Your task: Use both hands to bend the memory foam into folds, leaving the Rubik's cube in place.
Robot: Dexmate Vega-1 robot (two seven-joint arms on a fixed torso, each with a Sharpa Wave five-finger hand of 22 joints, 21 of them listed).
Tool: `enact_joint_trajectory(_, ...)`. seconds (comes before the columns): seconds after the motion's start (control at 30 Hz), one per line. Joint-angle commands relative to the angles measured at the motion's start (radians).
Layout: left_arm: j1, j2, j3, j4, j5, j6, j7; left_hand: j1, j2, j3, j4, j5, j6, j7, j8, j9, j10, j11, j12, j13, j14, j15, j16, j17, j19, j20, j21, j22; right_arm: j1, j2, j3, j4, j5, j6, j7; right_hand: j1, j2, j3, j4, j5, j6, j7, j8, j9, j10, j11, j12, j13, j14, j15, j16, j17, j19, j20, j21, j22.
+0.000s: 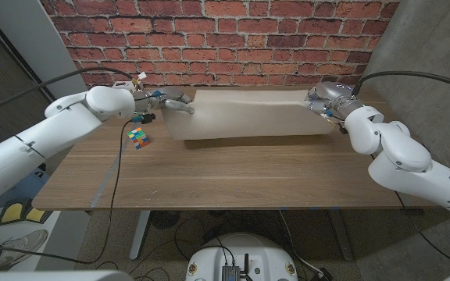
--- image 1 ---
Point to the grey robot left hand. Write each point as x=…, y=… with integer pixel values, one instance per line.
x=162, y=99

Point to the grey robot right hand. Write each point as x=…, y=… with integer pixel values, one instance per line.
x=332, y=97

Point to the cream memory foam sheet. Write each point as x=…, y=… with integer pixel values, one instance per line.
x=248, y=121

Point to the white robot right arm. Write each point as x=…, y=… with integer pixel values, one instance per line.
x=404, y=156

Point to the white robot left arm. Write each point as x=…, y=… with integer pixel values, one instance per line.
x=53, y=132

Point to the multicoloured Rubik's cube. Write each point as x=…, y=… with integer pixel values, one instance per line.
x=138, y=136

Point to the red brick print backdrop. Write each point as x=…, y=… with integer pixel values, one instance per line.
x=225, y=39

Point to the black round fan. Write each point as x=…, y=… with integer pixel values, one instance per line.
x=164, y=219

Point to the white metal table leg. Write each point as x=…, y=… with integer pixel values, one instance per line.
x=140, y=234
x=341, y=234

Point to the blue storage bin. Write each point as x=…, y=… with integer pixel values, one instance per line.
x=26, y=187

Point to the white robot torso base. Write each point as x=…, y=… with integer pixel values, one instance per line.
x=244, y=250

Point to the black stub antenna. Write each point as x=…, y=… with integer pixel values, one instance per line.
x=246, y=265

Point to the yellow and black pad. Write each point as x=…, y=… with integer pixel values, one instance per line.
x=14, y=212

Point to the small grey electronics box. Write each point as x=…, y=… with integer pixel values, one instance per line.
x=231, y=273

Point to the white sneaker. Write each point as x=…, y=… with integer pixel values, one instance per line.
x=18, y=246

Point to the white wall panel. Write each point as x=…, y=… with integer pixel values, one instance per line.
x=33, y=39

